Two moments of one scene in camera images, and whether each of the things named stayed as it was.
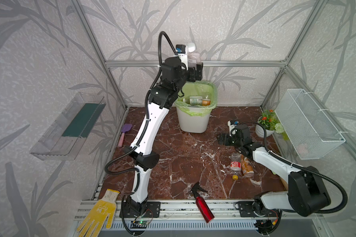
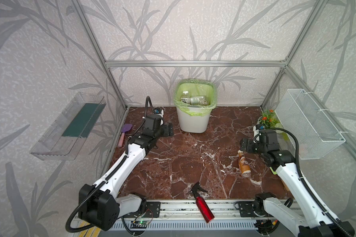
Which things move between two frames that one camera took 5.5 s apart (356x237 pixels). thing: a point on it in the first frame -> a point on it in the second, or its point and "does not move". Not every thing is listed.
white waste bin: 197,124 does not move
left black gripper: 196,72 -> 168,130
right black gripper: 225,139 -> 246,145
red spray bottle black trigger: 207,214 does not move
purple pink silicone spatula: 125,127 does not move
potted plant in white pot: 271,123 does not move
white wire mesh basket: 312,134 does not move
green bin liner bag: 201,89 does not move
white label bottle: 194,57 -> 185,98
